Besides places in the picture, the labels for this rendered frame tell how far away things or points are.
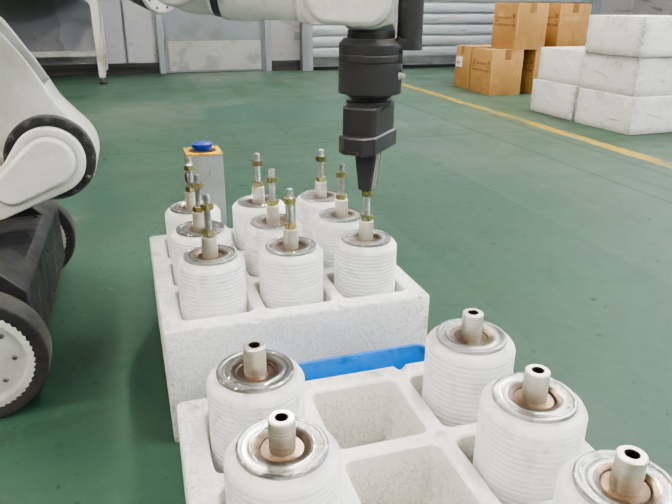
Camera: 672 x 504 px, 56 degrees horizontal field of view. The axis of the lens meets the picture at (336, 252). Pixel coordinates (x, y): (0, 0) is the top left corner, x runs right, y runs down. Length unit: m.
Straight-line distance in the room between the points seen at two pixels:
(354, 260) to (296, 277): 0.09
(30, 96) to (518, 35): 3.84
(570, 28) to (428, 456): 4.39
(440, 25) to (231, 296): 5.81
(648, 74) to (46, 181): 2.85
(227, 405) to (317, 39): 5.63
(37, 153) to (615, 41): 2.87
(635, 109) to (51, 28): 4.53
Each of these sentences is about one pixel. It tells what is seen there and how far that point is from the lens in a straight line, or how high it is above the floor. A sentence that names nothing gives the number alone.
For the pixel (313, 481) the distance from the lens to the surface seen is 0.51.
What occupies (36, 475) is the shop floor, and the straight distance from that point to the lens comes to 0.97.
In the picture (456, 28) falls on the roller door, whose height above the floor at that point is 0.36.
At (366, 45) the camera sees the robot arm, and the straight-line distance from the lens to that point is 0.86.
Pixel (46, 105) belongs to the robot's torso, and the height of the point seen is 0.43.
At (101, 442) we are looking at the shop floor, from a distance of 1.00.
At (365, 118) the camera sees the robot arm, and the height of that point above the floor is 0.44.
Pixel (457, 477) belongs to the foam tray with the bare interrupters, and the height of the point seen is 0.17.
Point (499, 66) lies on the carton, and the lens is 4.59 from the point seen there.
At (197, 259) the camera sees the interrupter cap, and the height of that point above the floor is 0.25.
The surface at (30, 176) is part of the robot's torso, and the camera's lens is 1.13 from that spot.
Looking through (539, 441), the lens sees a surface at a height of 0.24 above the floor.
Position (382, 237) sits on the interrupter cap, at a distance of 0.96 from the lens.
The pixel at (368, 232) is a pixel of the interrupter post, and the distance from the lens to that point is 0.95.
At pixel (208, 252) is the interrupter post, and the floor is 0.26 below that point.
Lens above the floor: 0.59
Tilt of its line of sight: 22 degrees down
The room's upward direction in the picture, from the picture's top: straight up
